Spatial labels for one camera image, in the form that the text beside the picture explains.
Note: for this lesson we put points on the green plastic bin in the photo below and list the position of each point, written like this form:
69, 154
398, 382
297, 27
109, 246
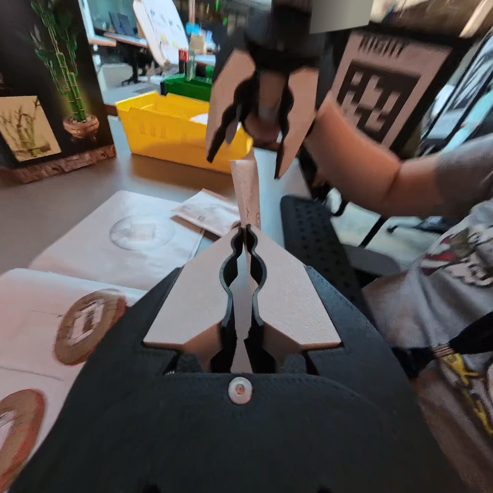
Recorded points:
185, 86

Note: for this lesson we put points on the instruction board on stand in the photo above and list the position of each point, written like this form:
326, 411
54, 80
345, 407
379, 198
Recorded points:
165, 27

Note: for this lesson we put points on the black mesh chair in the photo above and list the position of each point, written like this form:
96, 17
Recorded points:
308, 231

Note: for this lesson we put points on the yellow plastic bin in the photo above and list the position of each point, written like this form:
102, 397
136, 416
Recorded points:
169, 131

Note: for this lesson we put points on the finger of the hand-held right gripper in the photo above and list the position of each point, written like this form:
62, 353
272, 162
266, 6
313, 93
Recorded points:
225, 100
302, 108

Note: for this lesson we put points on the black and white marker sign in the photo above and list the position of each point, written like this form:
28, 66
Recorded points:
385, 77

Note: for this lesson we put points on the white paper bag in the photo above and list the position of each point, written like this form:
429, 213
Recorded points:
208, 212
246, 192

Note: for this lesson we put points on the open instruction booklet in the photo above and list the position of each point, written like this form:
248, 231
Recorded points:
115, 250

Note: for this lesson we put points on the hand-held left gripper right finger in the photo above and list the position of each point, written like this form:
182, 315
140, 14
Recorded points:
296, 308

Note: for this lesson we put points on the person's right forearm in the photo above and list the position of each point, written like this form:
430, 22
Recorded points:
366, 165

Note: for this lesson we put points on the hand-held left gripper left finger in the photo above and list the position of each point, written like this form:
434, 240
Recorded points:
188, 308

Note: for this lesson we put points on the person's grey printed t-shirt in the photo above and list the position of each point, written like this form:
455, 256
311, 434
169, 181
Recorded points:
454, 250

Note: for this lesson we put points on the black toy set box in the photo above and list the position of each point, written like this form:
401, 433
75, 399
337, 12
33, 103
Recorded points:
46, 77

